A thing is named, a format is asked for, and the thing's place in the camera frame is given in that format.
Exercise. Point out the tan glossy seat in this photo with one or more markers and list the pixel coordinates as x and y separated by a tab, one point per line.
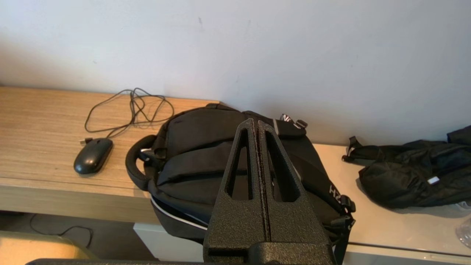
36	250

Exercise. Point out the black backpack with grey stripes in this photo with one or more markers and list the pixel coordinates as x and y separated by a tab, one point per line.
195	158

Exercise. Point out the red-capped clear water bottle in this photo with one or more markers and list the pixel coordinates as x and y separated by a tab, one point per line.
465	232

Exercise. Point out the black computer mouse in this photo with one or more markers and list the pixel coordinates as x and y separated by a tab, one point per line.
92	156

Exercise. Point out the crumpled black nylon bag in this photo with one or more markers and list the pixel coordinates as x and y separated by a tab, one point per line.
404	176

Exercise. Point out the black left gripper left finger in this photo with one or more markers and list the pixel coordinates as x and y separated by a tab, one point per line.
239	221

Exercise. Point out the wooden desk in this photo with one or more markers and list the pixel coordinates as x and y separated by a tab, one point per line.
73	202

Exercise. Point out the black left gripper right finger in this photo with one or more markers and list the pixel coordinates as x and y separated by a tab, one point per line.
294	221

